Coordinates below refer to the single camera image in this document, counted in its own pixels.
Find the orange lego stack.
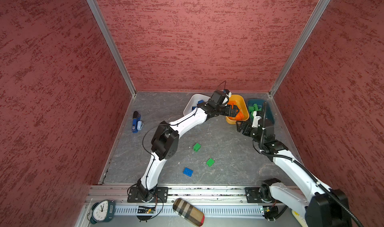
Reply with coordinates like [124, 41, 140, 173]
[235, 112, 245, 121]

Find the green lego small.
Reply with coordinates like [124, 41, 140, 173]
[248, 104, 261, 114]

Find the green lego lowest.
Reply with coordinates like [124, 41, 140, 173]
[206, 158, 215, 167]

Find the green lego large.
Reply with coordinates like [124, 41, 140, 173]
[193, 143, 202, 152]

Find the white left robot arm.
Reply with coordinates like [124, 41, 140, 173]
[136, 103, 240, 202]

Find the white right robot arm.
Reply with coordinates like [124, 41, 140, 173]
[236, 120, 352, 227]

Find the yellow plastic bin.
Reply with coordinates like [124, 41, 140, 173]
[226, 95, 250, 125]

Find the teal plastic bin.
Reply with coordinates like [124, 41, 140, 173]
[247, 99, 275, 124]

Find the white plastic bin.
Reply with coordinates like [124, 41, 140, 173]
[183, 94, 210, 116]

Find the small light blue stapler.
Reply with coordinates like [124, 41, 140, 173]
[137, 121, 143, 131]

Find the large blue stapler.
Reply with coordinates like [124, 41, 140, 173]
[132, 111, 141, 133]

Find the plaid glasses case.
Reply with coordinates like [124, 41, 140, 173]
[173, 198, 205, 227]

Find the yellow calculator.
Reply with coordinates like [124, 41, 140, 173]
[292, 210, 308, 227]

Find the green analog clock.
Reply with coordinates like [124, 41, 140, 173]
[89, 200, 116, 225]

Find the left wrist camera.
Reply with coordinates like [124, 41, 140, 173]
[210, 89, 232, 106]

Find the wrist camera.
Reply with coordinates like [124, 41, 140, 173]
[251, 111, 275, 142]
[210, 89, 232, 106]

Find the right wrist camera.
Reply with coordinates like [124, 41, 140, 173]
[251, 111, 275, 142]

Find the black corrugated cable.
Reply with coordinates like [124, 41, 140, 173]
[259, 100, 364, 227]

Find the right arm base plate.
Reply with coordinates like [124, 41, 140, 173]
[245, 187, 284, 206]

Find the aluminium rail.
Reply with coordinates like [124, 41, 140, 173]
[86, 185, 285, 219]

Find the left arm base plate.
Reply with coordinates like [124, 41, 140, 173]
[127, 186, 169, 204]

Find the aluminium corner post right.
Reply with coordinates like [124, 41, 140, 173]
[269, 0, 331, 98]

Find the aluminium corner post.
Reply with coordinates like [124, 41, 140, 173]
[269, 0, 331, 98]
[86, 0, 137, 98]

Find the aluminium corner post left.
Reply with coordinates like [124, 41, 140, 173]
[86, 0, 137, 98]

